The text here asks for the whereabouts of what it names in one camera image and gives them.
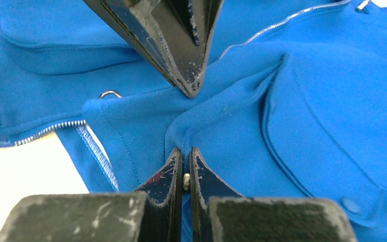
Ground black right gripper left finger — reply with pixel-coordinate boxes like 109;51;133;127
0;148;183;242

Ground blue zip jacket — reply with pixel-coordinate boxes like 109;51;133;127
0;1;387;241

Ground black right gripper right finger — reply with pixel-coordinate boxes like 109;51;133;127
189;147;357;242

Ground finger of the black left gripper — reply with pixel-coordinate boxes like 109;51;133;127
85;0;223;98

